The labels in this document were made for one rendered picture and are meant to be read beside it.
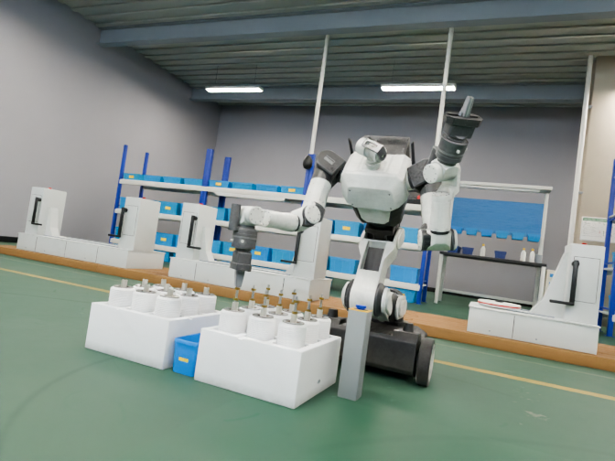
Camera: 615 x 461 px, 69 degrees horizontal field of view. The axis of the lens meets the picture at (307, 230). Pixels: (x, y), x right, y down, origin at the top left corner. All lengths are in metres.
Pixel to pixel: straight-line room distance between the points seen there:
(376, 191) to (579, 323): 2.13
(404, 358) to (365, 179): 0.76
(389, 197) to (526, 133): 8.59
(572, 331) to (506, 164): 6.87
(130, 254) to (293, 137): 7.12
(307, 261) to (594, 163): 5.25
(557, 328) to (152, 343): 2.67
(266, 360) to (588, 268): 2.61
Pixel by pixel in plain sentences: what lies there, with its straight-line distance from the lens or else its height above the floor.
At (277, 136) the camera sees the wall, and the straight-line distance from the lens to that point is 11.43.
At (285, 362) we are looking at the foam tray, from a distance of 1.50.
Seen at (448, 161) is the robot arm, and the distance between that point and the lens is 1.55.
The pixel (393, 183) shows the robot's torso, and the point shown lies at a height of 0.80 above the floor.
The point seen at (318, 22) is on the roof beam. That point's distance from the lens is 7.23.
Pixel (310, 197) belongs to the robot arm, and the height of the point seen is 0.71.
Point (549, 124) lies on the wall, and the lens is 10.38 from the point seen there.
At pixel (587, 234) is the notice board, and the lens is 7.76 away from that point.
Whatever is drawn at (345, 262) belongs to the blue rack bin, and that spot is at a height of 0.40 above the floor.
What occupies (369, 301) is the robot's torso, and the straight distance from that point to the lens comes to 1.88.
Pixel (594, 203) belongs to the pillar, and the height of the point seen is 1.76.
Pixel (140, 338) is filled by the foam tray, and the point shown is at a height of 0.09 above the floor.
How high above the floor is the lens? 0.50
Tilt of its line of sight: 3 degrees up
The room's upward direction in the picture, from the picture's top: 8 degrees clockwise
